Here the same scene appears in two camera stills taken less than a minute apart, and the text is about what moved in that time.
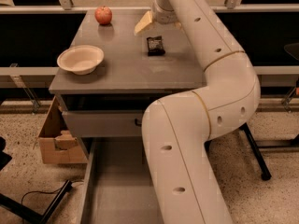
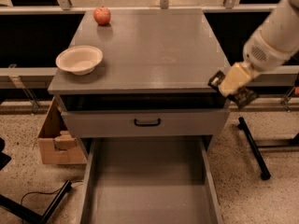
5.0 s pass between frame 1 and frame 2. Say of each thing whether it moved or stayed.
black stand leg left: stayed
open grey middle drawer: stayed
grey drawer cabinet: stayed
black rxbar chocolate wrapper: moved
